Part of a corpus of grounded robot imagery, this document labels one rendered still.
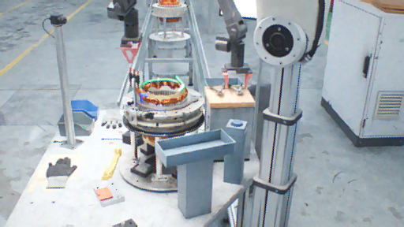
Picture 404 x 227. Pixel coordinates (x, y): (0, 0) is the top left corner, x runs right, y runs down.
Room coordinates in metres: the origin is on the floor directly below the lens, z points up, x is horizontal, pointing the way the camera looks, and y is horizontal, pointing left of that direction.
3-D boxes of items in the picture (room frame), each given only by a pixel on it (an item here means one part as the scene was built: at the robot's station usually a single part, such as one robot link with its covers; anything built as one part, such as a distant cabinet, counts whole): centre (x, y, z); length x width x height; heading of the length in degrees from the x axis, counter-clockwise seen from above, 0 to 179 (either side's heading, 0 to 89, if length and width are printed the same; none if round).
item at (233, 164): (1.40, -0.14, 0.91); 0.07 x 0.07 x 0.25; 74
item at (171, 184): (1.48, 0.15, 0.80); 0.39 x 0.39 x 0.01
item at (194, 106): (1.48, 0.15, 1.09); 0.32 x 0.32 x 0.01
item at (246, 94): (1.63, -0.11, 1.05); 0.20 x 0.19 x 0.02; 7
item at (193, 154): (1.19, 0.02, 0.92); 0.25 x 0.11 x 0.28; 115
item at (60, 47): (1.65, 0.62, 1.07); 0.03 x 0.03 x 0.57; 69
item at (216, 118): (1.63, -0.11, 0.91); 0.19 x 0.19 x 0.26; 7
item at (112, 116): (1.94, 0.47, 0.79); 0.24 x 0.12 x 0.02; 4
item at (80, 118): (1.80, 0.63, 0.82); 0.16 x 0.14 x 0.07; 94
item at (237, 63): (1.66, -0.15, 1.20); 0.10 x 0.07 x 0.07; 97
